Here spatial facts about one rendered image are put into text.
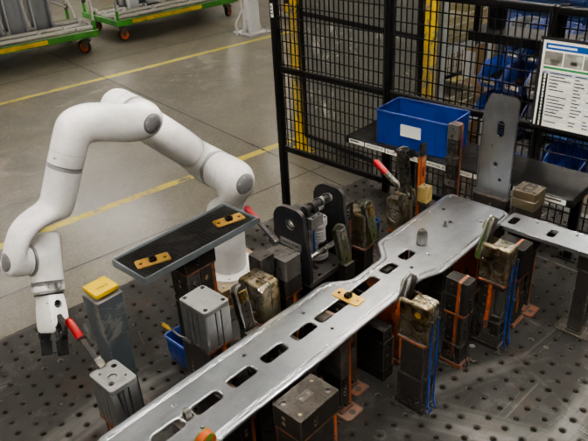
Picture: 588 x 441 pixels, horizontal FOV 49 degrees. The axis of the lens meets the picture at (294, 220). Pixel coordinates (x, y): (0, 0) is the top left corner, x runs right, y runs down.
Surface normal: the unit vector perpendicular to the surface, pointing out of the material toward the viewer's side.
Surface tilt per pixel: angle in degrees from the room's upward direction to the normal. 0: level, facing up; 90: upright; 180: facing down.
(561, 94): 90
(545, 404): 0
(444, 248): 0
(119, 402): 90
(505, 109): 90
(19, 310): 0
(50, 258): 64
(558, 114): 90
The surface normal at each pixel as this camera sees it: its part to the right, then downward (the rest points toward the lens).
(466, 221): -0.05, -0.87
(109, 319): 0.73, 0.30
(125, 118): -0.01, 0.21
